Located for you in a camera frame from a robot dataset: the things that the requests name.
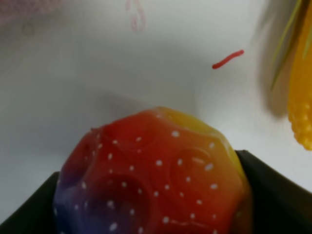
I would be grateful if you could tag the yellow toy corn cob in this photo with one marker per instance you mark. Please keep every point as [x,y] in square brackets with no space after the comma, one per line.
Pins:
[299,49]

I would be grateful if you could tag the rainbow dimpled ball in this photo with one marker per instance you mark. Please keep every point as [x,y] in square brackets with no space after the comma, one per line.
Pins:
[159,171]

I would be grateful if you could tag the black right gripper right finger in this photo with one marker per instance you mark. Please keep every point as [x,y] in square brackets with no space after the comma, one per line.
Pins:
[280,205]

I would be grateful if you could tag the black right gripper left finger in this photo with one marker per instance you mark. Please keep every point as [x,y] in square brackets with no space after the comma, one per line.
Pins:
[35,215]

